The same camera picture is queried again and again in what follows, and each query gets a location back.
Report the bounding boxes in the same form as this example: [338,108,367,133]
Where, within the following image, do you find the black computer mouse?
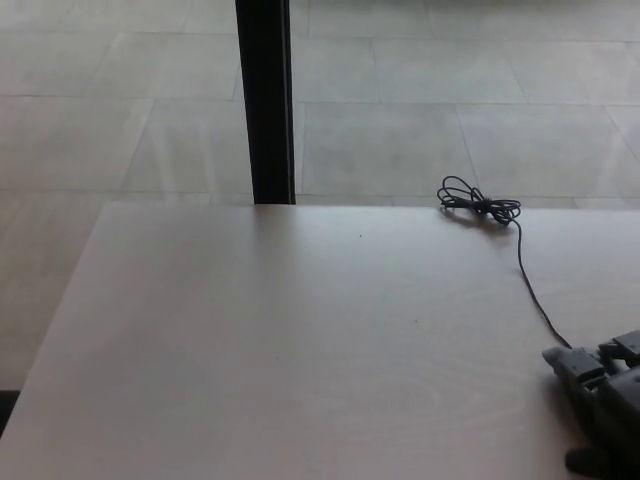
[550,370,609,449]

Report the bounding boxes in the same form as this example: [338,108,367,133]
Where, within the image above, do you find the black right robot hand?
[541,329,640,476]

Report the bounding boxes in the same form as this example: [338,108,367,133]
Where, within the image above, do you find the black mouse cable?
[437,174,573,350]

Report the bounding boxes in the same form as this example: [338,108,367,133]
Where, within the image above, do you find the black vertical pillar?
[234,0,297,206]

